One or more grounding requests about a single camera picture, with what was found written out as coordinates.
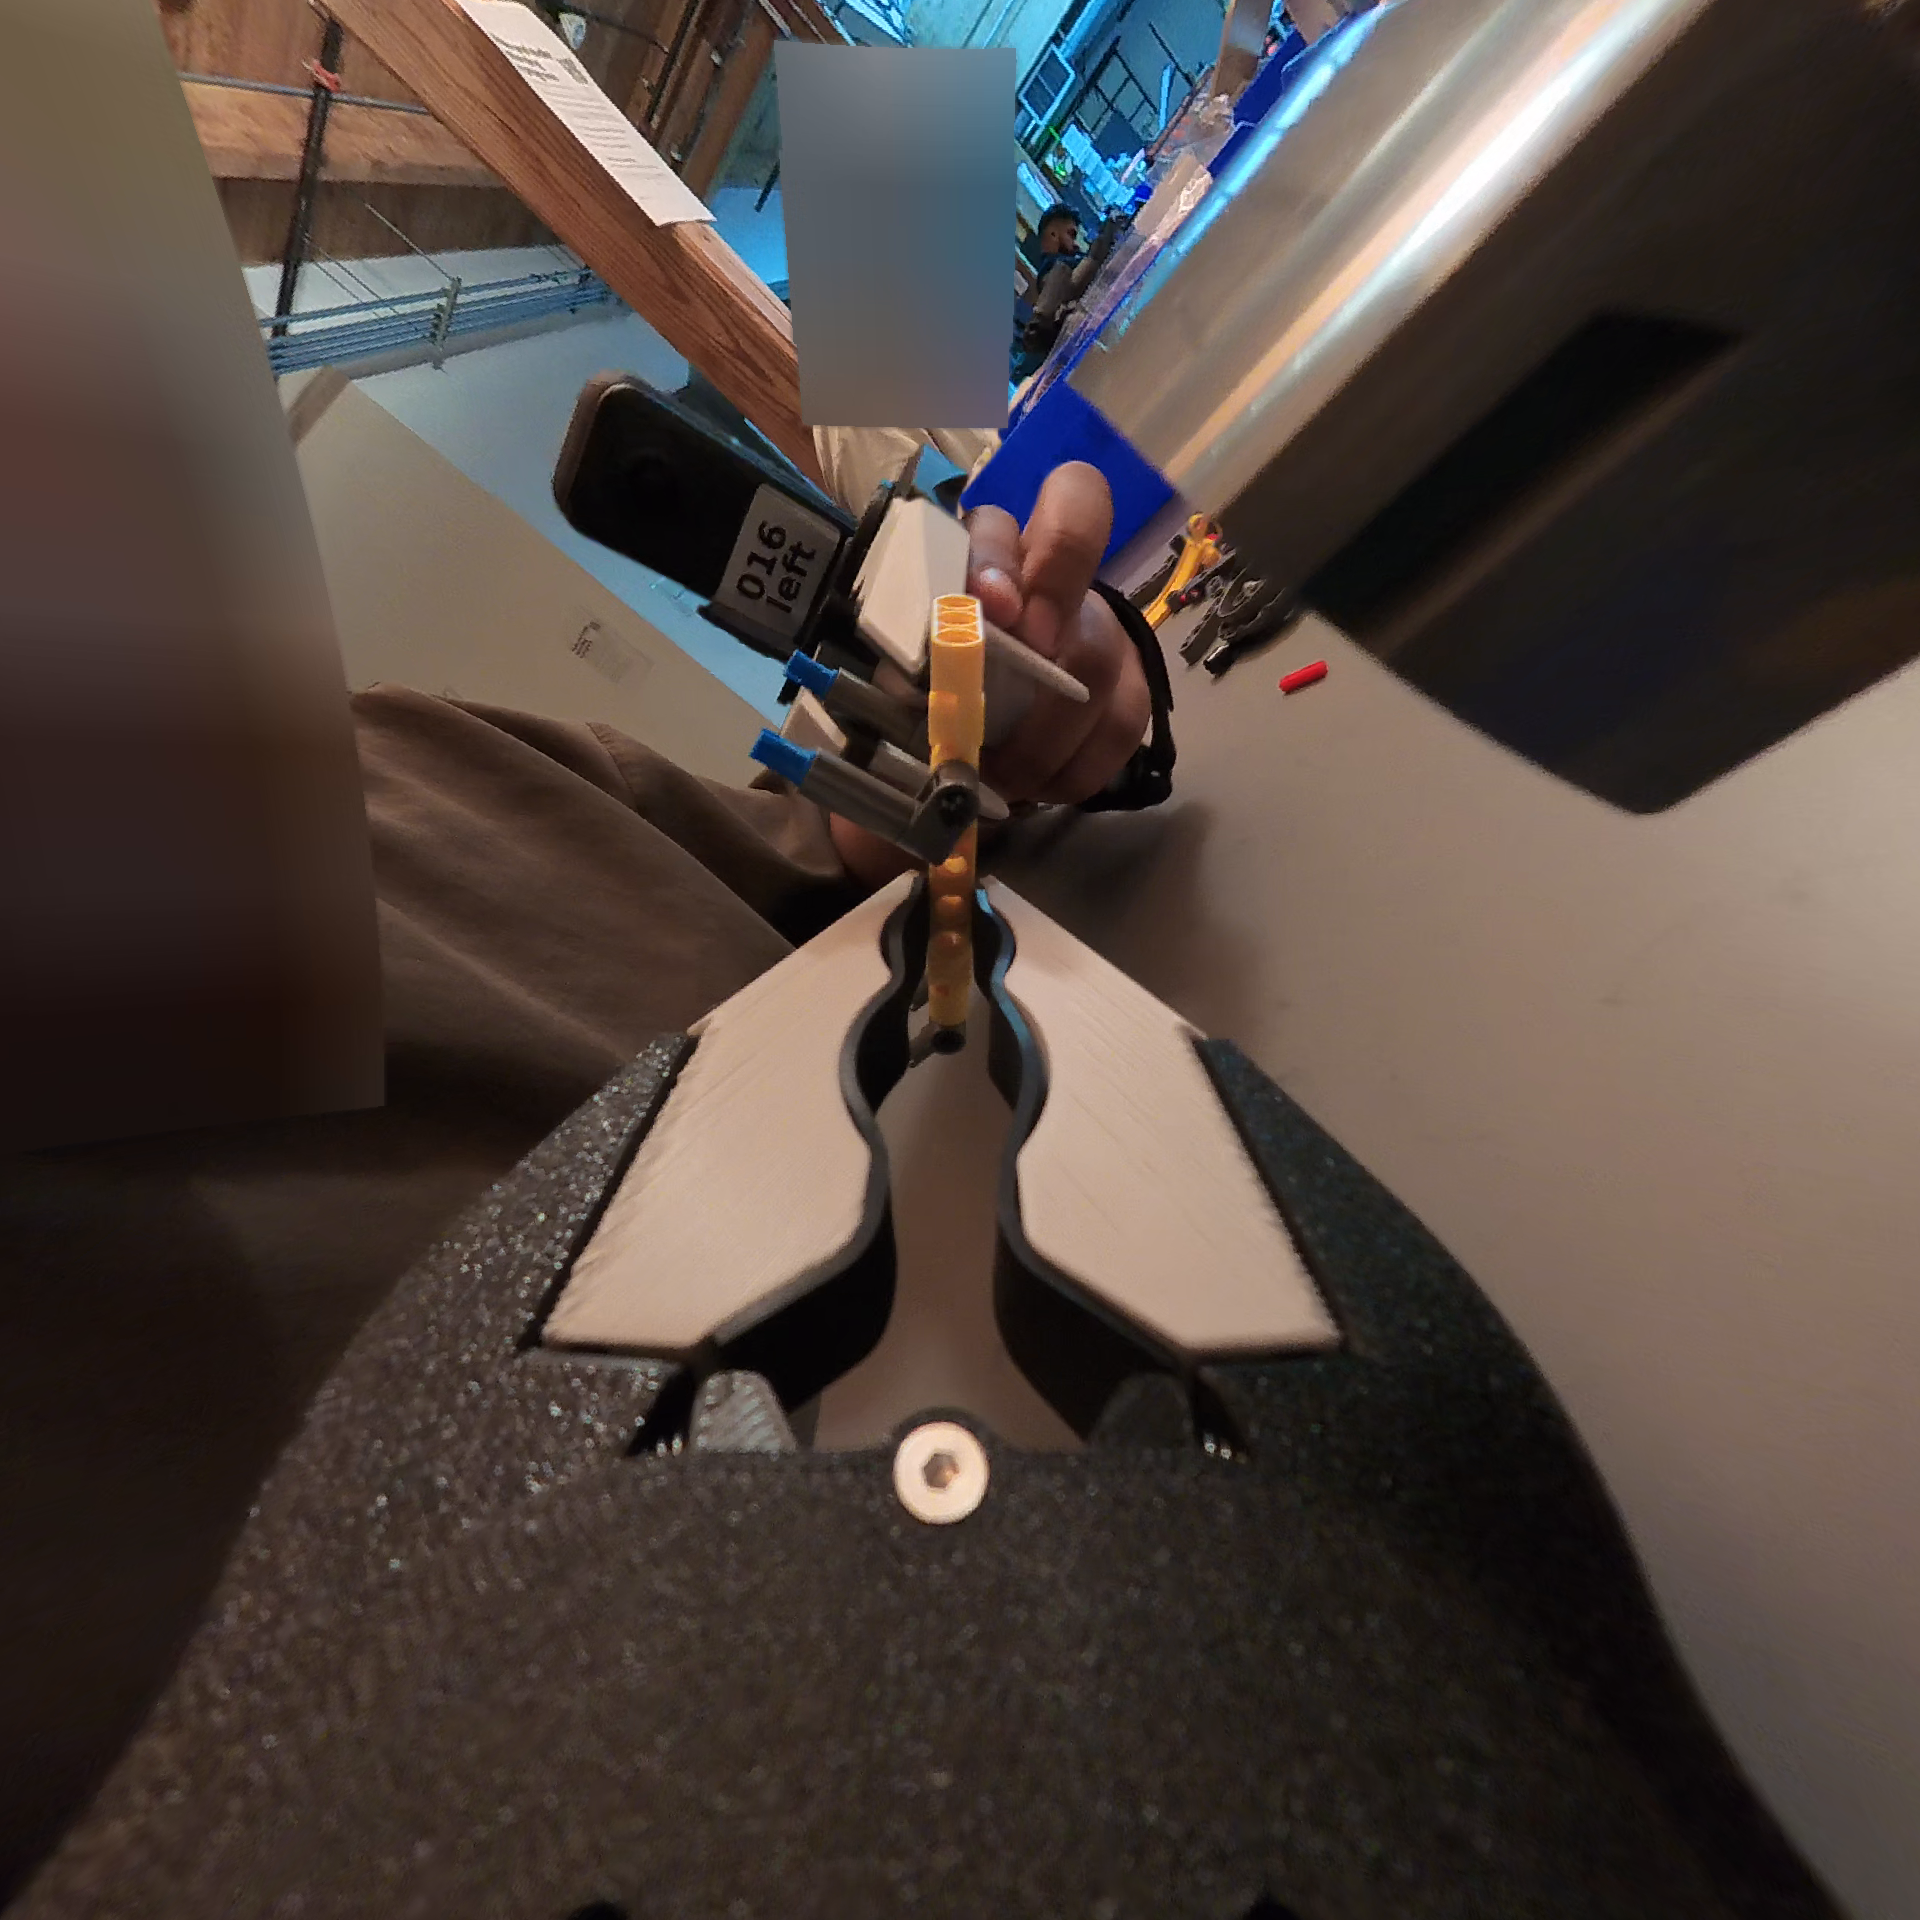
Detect white paper notice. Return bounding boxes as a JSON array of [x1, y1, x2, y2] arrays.
[[456, 0, 717, 229]]

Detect wooden beam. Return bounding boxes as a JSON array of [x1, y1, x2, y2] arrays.
[[166, 0, 818, 438]]

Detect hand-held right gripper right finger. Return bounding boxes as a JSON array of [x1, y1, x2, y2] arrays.
[[976, 877, 1340, 1363]]

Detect blue plastic bin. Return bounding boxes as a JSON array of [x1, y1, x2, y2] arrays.
[[961, 388, 1178, 530]]

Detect blue wall pipes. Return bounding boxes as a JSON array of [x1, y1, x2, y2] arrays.
[[261, 247, 617, 374]]

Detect yellow grey toy beam assembly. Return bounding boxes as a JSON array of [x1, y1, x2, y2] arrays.
[[748, 591, 1008, 1065]]

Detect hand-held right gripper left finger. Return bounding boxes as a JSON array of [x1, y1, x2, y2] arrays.
[[537, 867, 920, 1363]]

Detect person's left hand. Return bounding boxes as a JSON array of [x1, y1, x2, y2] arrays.
[[961, 460, 1162, 813]]

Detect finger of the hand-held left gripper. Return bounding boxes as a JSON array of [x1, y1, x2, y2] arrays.
[[779, 690, 903, 760], [859, 496, 1089, 708]]

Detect pile of small toy parts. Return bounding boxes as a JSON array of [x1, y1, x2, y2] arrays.
[[1127, 511, 1303, 671]]

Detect large grey box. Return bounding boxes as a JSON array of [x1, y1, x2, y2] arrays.
[[1110, 0, 1920, 820]]

